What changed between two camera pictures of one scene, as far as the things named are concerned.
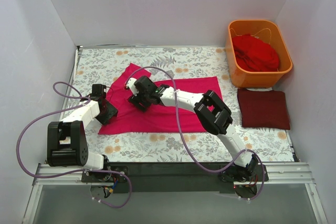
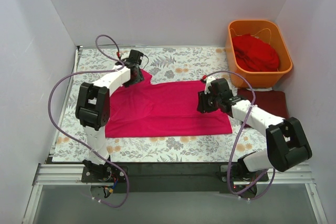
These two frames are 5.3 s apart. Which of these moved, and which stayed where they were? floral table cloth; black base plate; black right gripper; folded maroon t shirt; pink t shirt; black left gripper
Moved: black right gripper; black left gripper
Stayed: floral table cloth; pink t shirt; folded maroon t shirt; black base plate
